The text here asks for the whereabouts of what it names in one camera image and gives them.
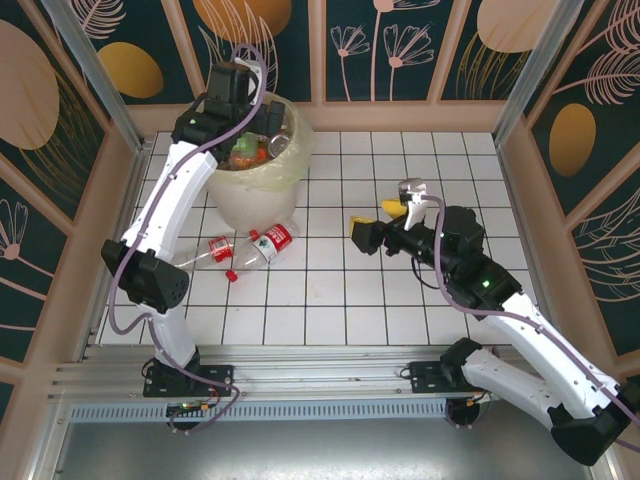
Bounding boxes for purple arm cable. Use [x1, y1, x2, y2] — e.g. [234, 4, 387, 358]
[108, 43, 267, 437]
[422, 195, 640, 451]

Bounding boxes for clear bottle red white label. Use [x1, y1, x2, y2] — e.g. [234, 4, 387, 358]
[225, 223, 301, 284]

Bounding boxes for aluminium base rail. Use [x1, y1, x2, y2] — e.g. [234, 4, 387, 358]
[47, 343, 599, 401]

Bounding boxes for aluminium side rail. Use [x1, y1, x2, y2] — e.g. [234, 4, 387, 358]
[74, 139, 154, 364]
[492, 137, 571, 359]

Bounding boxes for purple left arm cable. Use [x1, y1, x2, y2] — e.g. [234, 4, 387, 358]
[108, 43, 267, 437]

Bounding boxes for cream plastic bin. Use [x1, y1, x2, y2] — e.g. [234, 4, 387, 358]
[199, 92, 315, 232]

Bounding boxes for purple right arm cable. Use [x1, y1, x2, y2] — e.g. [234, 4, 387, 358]
[422, 195, 640, 451]

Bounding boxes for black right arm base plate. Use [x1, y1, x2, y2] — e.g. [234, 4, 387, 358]
[408, 360, 501, 396]

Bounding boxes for clear bottle small red label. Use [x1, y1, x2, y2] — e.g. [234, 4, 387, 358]
[179, 228, 261, 275]

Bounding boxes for perforated metal cable tray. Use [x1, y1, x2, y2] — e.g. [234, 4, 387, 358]
[67, 402, 454, 422]

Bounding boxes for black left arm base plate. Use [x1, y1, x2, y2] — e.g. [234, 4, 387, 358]
[143, 363, 236, 399]

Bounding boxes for aluminium frame post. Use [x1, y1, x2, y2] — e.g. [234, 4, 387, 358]
[492, 0, 589, 147]
[39, 0, 151, 154]

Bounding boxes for copper brown bottle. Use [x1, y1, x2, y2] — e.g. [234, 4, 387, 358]
[267, 133, 295, 159]

